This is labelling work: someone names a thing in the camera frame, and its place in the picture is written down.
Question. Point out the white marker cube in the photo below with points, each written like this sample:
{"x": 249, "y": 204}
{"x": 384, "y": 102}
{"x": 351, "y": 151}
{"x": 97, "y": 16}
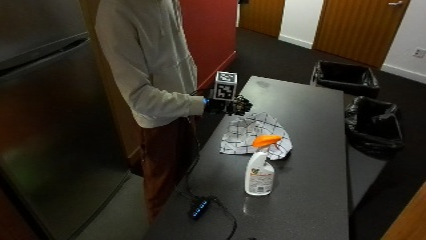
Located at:
{"x": 225, "y": 86}

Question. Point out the white spray bottle orange trigger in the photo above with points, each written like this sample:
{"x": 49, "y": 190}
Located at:
{"x": 259, "y": 173}

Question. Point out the black hub with blue lights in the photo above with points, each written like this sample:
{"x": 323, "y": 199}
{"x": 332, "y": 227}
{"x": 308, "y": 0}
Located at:
{"x": 199, "y": 207}

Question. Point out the white wall socket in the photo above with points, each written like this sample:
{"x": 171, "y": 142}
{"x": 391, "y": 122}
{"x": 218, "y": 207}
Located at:
{"x": 418, "y": 52}

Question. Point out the black lined waste bin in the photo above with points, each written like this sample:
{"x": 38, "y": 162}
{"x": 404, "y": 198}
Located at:
{"x": 346, "y": 77}
{"x": 372, "y": 125}

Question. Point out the white patterned cloth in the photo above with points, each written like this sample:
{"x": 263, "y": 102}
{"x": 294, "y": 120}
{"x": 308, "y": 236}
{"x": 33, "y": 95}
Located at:
{"x": 253, "y": 131}

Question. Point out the the person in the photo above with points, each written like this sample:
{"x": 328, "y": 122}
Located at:
{"x": 146, "y": 76}

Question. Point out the stainless steel refrigerator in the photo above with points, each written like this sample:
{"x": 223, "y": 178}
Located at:
{"x": 53, "y": 126}

